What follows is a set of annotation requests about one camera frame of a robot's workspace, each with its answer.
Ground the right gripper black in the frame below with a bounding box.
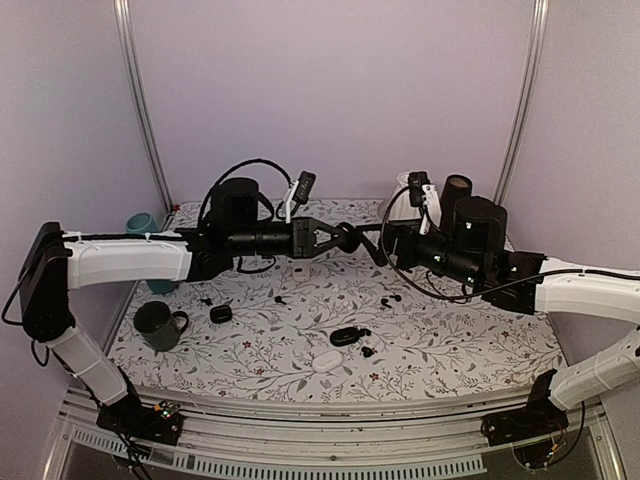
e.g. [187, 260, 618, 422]
[356, 218, 485, 289]

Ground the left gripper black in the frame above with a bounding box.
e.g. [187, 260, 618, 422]
[229, 216, 348, 259]

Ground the black round earbud case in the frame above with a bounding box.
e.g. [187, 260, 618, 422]
[337, 222, 361, 254]

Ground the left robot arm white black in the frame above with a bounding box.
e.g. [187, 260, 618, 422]
[9, 174, 354, 434]

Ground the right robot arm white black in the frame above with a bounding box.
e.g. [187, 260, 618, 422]
[379, 196, 639, 436]

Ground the black open oval case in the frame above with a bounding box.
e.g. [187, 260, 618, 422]
[329, 326, 371, 347]

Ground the white earbud case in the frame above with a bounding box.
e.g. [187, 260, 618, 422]
[312, 350, 344, 373]

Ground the small black earbud case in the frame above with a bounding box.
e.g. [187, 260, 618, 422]
[209, 305, 233, 325]

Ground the white ribbed vase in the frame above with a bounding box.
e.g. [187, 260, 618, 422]
[377, 172, 422, 221]

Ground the black earbud right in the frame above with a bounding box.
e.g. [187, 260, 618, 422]
[380, 295, 402, 308]

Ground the floral table mat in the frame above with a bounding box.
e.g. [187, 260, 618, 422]
[109, 249, 564, 403]

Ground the black cylinder tube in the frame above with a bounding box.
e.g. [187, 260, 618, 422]
[440, 174, 473, 225]

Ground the black earbud front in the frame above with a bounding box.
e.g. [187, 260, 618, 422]
[361, 346, 376, 358]

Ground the teal cup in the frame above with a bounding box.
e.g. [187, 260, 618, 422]
[125, 212, 177, 295]

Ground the dark grey mug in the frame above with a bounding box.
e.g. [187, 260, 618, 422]
[133, 301, 189, 352]

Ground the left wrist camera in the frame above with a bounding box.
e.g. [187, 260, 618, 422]
[275, 171, 317, 223]

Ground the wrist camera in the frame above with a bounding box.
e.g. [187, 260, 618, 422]
[407, 171, 442, 235]
[275, 171, 317, 223]

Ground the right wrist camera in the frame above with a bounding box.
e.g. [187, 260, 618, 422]
[407, 171, 442, 235]

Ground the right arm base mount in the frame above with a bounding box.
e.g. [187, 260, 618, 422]
[480, 369, 569, 446]

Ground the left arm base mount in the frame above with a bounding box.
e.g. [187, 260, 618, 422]
[96, 397, 185, 446]

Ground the right metal corner post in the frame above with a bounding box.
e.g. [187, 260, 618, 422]
[493, 0, 549, 205]

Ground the metal corner post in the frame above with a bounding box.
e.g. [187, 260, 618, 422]
[113, 0, 174, 213]
[493, 0, 549, 205]

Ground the left metal corner post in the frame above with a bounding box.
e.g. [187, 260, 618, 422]
[113, 0, 174, 213]

